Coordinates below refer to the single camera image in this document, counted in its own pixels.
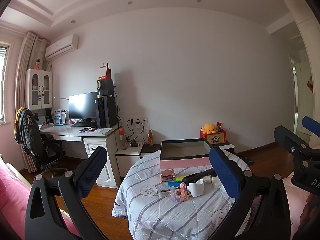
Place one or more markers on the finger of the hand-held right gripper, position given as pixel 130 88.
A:
pixel 287 137
pixel 311 125

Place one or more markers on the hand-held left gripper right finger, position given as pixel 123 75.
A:
pixel 225 172

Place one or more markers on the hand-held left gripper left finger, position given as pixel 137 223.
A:
pixel 90 172

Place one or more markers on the black remote control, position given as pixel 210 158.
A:
pixel 197 175

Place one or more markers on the white cup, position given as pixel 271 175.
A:
pixel 195 188

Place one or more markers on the pink box with dark rim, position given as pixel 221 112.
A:
pixel 182 163

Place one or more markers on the yellow highlighter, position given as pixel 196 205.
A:
pixel 179 178

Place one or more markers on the blue highlighter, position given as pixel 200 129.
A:
pixel 173 183

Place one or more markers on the small pink brick toy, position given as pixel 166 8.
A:
pixel 177 197

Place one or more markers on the rose gold jar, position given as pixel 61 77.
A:
pixel 167 175

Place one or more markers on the white door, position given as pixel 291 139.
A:
pixel 303 105

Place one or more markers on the pink printed bedsheet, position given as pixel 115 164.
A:
pixel 295 197

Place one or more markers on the black bathroom scale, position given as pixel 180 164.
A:
pixel 249 160

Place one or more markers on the red printed box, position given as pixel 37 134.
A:
pixel 215 138

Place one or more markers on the white bedside cabinet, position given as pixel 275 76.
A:
pixel 128 160

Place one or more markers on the red door ornament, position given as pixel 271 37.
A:
pixel 310 83

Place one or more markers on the phone on desk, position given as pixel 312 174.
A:
pixel 87 130

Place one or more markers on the black office chair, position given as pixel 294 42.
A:
pixel 50 152

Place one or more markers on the yellow plush octopus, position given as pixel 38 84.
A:
pixel 209 128

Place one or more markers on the white desk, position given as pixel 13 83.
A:
pixel 67 131

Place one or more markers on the orange capped bottle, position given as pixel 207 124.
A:
pixel 122 137

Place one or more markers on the black keyboard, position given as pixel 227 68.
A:
pixel 83 124

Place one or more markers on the black cylinder item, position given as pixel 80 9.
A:
pixel 134 144

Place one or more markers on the black computer tower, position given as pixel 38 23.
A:
pixel 107 112

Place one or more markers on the blue white cartons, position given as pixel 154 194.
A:
pixel 59 117

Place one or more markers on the black computer monitor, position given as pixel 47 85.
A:
pixel 82 106

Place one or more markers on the orange anatomical model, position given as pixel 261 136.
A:
pixel 150 138

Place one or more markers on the round table striped cloth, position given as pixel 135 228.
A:
pixel 150 217

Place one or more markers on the dark jacket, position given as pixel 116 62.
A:
pixel 27 130

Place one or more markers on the pink bedding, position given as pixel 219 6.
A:
pixel 12 195

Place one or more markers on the black box with round dial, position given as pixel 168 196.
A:
pixel 105 87

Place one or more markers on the white glass-door cabinet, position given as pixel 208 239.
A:
pixel 38 90

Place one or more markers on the red white desk calendar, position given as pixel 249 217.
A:
pixel 104 71

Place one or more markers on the small pink doll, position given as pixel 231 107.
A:
pixel 37 64

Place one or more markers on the window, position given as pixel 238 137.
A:
pixel 3 80

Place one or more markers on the white air conditioner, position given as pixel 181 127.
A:
pixel 61 47

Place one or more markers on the pale pink curtain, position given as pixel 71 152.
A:
pixel 25 55

